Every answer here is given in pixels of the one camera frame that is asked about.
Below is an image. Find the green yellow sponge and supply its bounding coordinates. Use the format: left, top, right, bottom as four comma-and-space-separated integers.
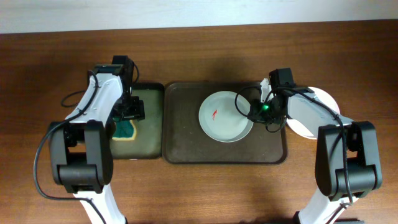
112, 120, 137, 141

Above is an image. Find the white plate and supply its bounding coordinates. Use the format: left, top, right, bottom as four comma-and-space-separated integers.
198, 91, 254, 142
287, 87, 340, 140

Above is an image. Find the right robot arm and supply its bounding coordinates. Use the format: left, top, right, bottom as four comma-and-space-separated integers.
246, 68, 382, 224

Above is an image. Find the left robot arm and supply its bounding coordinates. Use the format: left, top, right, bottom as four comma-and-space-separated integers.
44, 55, 145, 223

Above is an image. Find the black water tray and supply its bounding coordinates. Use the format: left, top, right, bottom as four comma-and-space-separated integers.
110, 83, 164, 159

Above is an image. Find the brown serving tray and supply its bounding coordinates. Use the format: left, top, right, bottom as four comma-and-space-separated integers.
162, 82, 288, 165

